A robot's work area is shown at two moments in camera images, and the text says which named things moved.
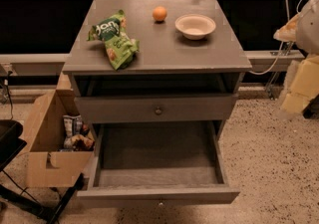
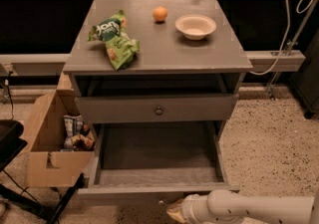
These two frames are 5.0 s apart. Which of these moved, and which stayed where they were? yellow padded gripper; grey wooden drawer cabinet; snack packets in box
Moved: yellow padded gripper
Stayed: grey wooden drawer cabinet; snack packets in box
